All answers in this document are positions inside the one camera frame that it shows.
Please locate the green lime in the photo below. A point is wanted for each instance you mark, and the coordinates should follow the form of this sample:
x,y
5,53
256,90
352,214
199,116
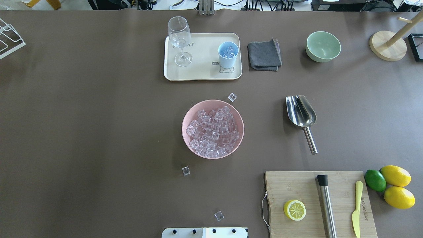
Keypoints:
x,y
375,180

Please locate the light blue plastic cup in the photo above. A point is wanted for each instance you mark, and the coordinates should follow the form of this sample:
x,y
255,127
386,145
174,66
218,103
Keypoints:
x,y
228,63

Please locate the lower yellow lemon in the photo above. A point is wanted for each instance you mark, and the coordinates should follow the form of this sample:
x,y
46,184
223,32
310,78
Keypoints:
x,y
399,197

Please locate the upper yellow lemon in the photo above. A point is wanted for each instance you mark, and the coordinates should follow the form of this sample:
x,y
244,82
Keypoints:
x,y
396,175

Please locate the stainless steel ice scoop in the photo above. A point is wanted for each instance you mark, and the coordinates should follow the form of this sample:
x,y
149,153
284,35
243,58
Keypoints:
x,y
302,115

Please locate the yellow lemon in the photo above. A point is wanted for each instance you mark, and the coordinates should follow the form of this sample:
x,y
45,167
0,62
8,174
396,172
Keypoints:
x,y
396,175
399,197

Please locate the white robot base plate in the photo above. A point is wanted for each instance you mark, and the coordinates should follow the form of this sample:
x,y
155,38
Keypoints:
x,y
206,232

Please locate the grey folded cloth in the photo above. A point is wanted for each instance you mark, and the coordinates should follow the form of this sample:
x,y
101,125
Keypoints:
x,y
265,56

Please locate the steel muddler black tip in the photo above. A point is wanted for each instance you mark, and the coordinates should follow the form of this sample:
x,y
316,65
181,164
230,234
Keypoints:
x,y
327,206

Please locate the wooden cutting board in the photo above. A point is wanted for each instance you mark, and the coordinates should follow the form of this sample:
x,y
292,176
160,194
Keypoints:
x,y
282,186

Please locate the clear wine glass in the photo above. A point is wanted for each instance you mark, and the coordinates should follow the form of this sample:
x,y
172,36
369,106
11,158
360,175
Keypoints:
x,y
180,36

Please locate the pile of clear ice cubes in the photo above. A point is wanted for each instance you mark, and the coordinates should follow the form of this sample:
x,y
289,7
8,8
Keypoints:
x,y
213,134

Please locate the half lemon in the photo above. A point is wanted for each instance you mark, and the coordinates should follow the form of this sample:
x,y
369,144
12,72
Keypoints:
x,y
295,210

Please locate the black frame tray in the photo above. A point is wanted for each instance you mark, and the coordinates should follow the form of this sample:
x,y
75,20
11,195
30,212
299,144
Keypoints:
x,y
415,42

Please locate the pink bowl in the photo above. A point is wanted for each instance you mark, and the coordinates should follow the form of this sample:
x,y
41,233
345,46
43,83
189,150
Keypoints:
x,y
209,105

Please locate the stray ice cube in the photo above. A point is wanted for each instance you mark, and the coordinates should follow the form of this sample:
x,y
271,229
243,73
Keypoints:
x,y
219,216
186,170
232,97

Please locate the white wire dish rack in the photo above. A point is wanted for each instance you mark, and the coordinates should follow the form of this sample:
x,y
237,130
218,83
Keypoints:
x,y
10,39

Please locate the cream rectangular serving tray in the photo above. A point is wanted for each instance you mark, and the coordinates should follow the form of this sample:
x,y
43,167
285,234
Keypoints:
x,y
205,60

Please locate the yellow plastic knife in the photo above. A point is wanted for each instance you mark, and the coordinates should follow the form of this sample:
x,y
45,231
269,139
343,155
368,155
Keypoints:
x,y
357,212

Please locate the green ceramic bowl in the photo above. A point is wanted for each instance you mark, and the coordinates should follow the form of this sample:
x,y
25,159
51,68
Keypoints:
x,y
322,46

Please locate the wooden cup tree stand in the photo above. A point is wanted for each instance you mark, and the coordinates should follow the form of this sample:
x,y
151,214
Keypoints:
x,y
390,46

